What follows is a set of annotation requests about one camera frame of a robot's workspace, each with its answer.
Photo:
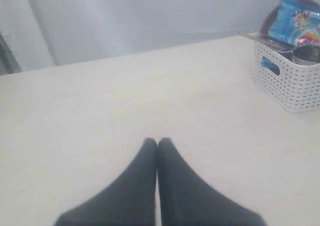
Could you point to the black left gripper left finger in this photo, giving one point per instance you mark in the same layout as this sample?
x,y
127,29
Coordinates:
x,y
128,201

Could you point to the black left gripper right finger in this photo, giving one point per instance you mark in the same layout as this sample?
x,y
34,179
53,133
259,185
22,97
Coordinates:
x,y
187,200

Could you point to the brown wooden chopstick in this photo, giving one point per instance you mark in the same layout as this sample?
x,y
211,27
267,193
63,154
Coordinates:
x,y
268,41

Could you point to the stainless steel cup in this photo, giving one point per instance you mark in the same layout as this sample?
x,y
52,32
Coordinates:
x,y
306,55

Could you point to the blue chips bag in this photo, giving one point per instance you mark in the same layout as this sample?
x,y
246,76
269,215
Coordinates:
x,y
297,23

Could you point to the white perforated plastic basket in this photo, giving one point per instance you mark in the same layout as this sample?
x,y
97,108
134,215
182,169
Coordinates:
x,y
296,88

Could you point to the brown round plate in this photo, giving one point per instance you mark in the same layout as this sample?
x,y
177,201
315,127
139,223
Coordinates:
x,y
269,20

